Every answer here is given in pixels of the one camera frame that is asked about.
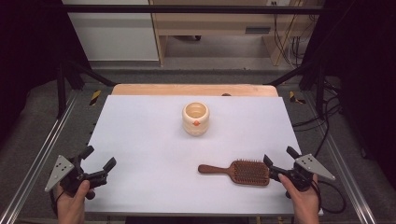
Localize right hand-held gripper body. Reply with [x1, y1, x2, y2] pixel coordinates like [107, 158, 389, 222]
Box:
[269, 153, 336, 192]

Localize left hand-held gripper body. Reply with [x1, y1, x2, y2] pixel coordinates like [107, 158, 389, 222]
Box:
[44, 154, 108, 201]

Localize brown wooden hairbrush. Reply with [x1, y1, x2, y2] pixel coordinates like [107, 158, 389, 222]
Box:
[197, 159, 271, 188]

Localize cream ringed cup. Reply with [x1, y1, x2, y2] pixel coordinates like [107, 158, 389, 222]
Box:
[181, 101, 210, 137]

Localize person's right hand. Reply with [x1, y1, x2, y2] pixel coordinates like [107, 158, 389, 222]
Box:
[277, 173, 321, 224]

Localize person's left hand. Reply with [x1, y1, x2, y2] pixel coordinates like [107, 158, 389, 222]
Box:
[55, 180, 92, 224]

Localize black curtain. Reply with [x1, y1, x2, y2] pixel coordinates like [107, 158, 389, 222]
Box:
[0, 0, 92, 144]
[301, 0, 396, 190]

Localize white cabinet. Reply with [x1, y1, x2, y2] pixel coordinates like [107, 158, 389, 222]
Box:
[61, 0, 161, 63]

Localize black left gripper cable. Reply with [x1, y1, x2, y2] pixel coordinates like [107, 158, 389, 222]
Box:
[49, 189, 67, 217]

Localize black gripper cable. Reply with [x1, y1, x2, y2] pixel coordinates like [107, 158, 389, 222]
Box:
[311, 179, 347, 216]
[49, 189, 67, 217]

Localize aluminium floor rail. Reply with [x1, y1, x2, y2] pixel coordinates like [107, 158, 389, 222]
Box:
[0, 92, 79, 224]
[303, 92, 378, 224]

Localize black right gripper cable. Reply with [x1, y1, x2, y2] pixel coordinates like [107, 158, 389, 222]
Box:
[311, 179, 347, 216]

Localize black floor cables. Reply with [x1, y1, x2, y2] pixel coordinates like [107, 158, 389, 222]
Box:
[291, 78, 344, 158]

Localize black frame leg with brace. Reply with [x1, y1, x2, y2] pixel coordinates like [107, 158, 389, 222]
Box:
[263, 60, 327, 118]
[56, 58, 117, 119]

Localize hanging desk cables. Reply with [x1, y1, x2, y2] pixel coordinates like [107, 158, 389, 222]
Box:
[272, 3, 316, 68]

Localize black horizontal frame bar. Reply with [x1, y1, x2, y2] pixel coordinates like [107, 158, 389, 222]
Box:
[61, 4, 325, 15]

